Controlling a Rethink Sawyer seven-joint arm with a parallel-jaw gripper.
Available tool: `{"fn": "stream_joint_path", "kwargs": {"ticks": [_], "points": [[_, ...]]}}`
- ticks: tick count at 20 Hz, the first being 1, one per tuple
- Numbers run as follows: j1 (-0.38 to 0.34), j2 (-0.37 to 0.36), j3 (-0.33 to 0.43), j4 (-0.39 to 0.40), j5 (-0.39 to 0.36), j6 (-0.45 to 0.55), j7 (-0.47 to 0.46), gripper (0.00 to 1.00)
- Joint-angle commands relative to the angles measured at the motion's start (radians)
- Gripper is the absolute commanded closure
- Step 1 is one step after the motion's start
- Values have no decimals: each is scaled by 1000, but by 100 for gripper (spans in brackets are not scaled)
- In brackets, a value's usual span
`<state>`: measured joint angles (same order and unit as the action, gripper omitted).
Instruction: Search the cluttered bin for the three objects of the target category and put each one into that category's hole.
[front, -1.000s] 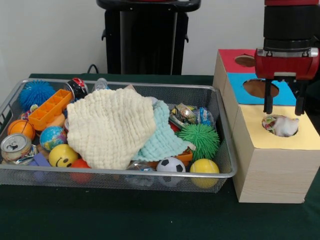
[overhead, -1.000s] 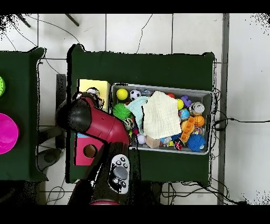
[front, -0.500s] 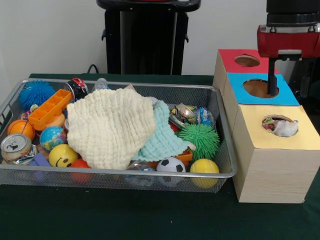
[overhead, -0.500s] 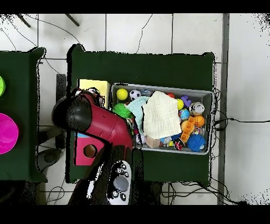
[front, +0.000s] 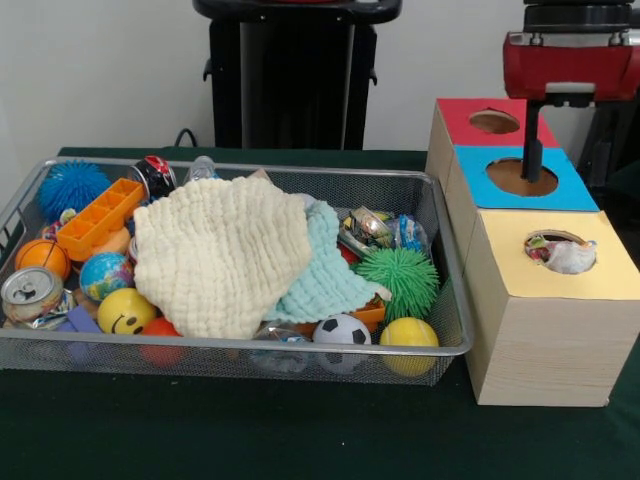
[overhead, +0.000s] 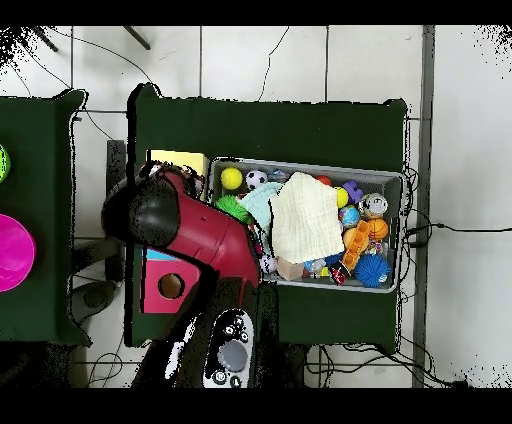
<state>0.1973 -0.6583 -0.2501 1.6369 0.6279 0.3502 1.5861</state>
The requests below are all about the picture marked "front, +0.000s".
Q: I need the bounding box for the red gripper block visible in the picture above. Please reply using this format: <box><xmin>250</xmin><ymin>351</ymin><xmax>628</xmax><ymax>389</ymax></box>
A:
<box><xmin>502</xmin><ymin>30</ymin><xmax>640</xmax><ymax>182</ymax></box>

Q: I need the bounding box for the mint waffle cloth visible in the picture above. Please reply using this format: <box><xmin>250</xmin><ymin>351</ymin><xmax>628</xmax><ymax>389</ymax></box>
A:
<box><xmin>264</xmin><ymin>202</ymin><xmax>394</xmax><ymax>324</ymax></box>

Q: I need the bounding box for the cream waffle cloth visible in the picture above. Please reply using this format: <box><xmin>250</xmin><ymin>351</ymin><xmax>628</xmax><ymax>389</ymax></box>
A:
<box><xmin>133</xmin><ymin>175</ymin><xmax>315</xmax><ymax>341</ymax></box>

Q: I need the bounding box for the wooden box with three holes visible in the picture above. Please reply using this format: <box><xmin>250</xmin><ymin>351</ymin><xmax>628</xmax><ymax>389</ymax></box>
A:
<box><xmin>425</xmin><ymin>98</ymin><xmax>632</xmax><ymax>407</ymax></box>

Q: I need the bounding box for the shallow clear mesh bin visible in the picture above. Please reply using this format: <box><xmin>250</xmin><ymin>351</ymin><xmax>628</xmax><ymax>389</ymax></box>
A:
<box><xmin>0</xmin><ymin>157</ymin><xmax>475</xmax><ymax>387</ymax></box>

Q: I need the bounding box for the black chair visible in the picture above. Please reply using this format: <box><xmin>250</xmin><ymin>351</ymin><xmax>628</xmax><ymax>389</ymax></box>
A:
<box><xmin>579</xmin><ymin>97</ymin><xmax>640</xmax><ymax>174</ymax></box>

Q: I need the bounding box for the dark green tablecloth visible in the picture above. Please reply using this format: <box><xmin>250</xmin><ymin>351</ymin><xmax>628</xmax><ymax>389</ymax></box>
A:
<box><xmin>0</xmin><ymin>145</ymin><xmax>640</xmax><ymax>480</ymax></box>
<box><xmin>589</xmin><ymin>159</ymin><xmax>640</xmax><ymax>234</ymax></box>

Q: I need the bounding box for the green spiky rubber ball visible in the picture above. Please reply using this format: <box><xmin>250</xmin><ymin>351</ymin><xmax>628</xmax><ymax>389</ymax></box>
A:
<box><xmin>352</xmin><ymin>248</ymin><xmax>441</xmax><ymax>321</ymax></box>

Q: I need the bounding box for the plain yellow ball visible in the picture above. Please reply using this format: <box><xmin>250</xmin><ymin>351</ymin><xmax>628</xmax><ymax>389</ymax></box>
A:
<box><xmin>379</xmin><ymin>318</ymin><xmax>440</xmax><ymax>377</ymax></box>

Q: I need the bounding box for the black and white soccer ball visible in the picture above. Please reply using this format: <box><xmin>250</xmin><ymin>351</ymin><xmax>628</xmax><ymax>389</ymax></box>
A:
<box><xmin>313</xmin><ymin>313</ymin><xmax>373</xmax><ymax>375</ymax></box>

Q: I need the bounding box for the long orange plastic brick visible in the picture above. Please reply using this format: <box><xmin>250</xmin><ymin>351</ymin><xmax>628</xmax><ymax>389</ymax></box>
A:
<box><xmin>56</xmin><ymin>178</ymin><xmax>146</xmax><ymax>262</ymax></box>

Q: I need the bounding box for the blue globe ball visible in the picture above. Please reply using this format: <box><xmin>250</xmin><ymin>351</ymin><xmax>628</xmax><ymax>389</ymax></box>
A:
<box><xmin>79</xmin><ymin>252</ymin><xmax>135</xmax><ymax>304</ymax></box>

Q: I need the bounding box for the blue spiky rubber ball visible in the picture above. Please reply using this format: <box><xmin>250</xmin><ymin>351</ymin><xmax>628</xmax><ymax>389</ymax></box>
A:
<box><xmin>38</xmin><ymin>159</ymin><xmax>112</xmax><ymax>224</ymax></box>

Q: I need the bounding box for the orange basketball toy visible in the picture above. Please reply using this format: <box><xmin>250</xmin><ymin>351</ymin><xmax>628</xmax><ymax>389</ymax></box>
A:
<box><xmin>14</xmin><ymin>238</ymin><xmax>73</xmax><ymax>281</ymax></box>

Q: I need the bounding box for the crushed silver drink can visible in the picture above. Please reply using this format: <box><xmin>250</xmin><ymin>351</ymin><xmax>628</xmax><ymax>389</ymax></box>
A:
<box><xmin>1</xmin><ymin>266</ymin><xmax>65</xmax><ymax>324</ymax></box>

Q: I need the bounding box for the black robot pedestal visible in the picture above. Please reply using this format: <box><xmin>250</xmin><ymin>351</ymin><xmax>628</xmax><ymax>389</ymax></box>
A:
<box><xmin>192</xmin><ymin>0</ymin><xmax>404</xmax><ymax>151</ymax></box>

